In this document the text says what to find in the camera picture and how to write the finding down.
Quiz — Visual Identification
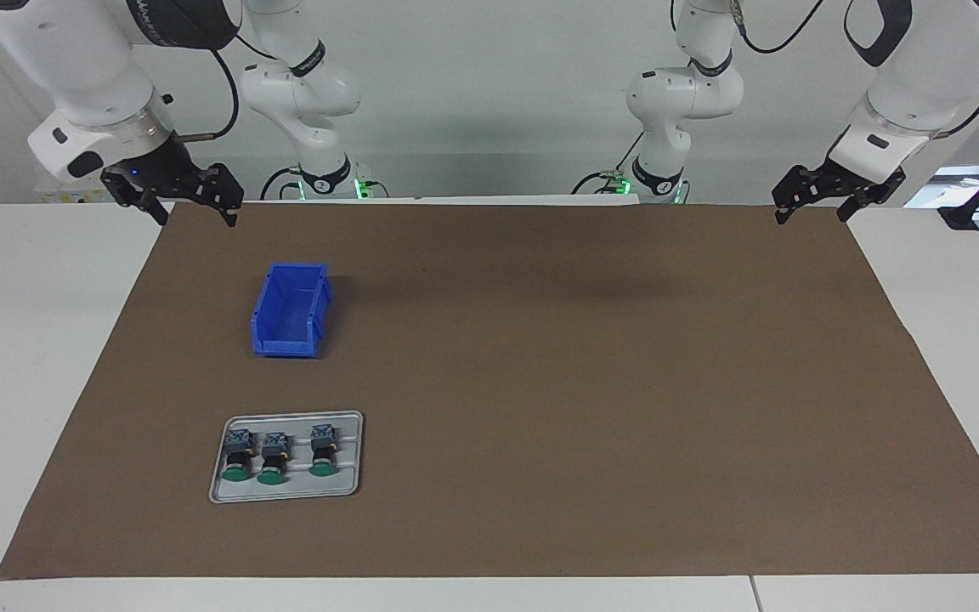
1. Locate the black base cable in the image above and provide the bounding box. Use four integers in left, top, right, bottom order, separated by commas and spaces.
260, 164, 303, 201
572, 132, 645, 195

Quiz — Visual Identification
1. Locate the brown table mat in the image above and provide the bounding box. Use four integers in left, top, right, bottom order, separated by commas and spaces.
0, 202, 979, 581

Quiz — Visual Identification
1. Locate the blue plastic storage bin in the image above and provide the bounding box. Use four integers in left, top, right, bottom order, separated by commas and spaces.
250, 262, 334, 358

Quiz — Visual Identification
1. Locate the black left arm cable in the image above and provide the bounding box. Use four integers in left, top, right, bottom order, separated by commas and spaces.
732, 0, 979, 139

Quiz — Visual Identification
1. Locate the green push button switch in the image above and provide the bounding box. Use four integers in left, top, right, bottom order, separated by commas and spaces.
308, 423, 340, 478
221, 428, 255, 484
256, 431, 291, 487

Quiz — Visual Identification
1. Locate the white box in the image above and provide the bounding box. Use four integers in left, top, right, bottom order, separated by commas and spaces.
37, 180, 110, 205

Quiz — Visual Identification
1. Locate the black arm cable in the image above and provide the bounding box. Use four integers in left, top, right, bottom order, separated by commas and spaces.
732, 0, 979, 139
173, 47, 241, 143

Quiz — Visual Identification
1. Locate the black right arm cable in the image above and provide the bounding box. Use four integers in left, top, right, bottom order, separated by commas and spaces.
173, 47, 241, 143

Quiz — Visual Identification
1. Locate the grey metal tray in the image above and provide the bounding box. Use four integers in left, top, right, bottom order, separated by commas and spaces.
208, 411, 365, 504

